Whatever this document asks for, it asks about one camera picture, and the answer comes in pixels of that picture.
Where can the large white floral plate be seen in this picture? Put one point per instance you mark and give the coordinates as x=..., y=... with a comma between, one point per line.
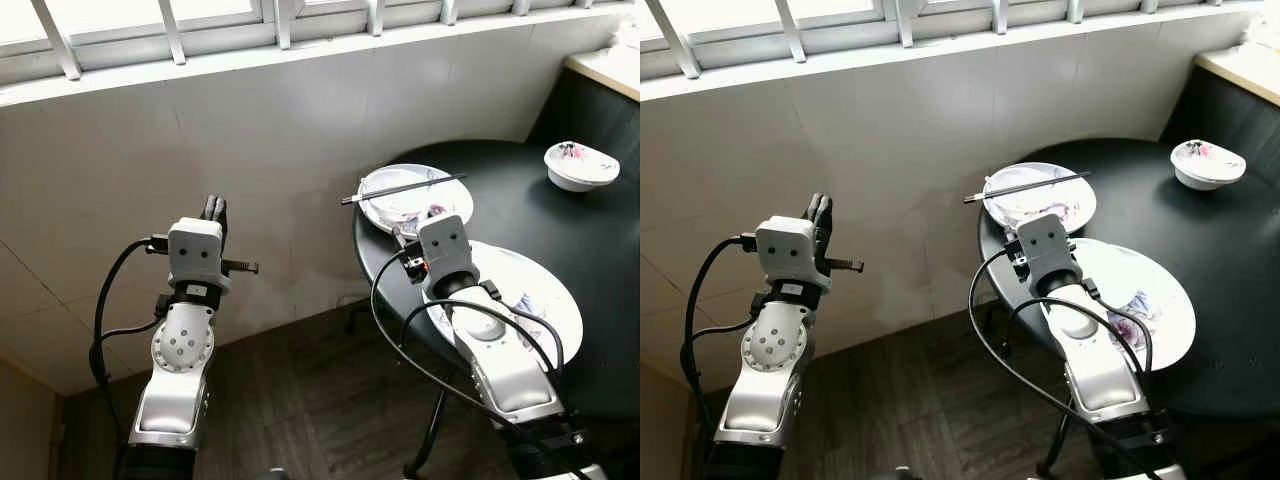
x=545, y=290
x=1160, y=290

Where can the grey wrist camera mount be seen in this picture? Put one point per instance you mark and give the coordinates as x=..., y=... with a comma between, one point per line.
x=447, y=250
x=195, y=255
x=785, y=252
x=1045, y=248

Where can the black metal table base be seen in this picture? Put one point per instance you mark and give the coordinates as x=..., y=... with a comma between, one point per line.
x=1052, y=450
x=428, y=430

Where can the black chopstick silver band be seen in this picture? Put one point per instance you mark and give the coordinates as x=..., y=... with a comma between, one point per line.
x=400, y=189
x=1025, y=187

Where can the white barred window frame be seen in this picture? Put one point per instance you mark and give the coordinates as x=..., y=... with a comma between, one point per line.
x=282, y=25
x=905, y=25

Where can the black cabinet beige top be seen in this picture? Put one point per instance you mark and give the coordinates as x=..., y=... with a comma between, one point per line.
x=600, y=115
x=1230, y=110

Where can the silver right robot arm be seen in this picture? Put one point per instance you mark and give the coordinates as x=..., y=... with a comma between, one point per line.
x=1100, y=375
x=500, y=370

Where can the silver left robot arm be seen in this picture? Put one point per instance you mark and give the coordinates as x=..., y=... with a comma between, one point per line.
x=178, y=350
x=772, y=350

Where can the white floral bowl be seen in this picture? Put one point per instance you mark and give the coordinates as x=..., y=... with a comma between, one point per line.
x=580, y=172
x=1205, y=172

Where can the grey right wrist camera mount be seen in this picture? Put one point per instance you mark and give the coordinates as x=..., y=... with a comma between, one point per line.
x=447, y=250
x=1045, y=248

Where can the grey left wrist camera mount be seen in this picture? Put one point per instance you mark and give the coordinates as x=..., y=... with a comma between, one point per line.
x=195, y=255
x=785, y=252

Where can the small white floral plate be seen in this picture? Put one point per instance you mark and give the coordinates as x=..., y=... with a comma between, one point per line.
x=1010, y=205
x=385, y=205

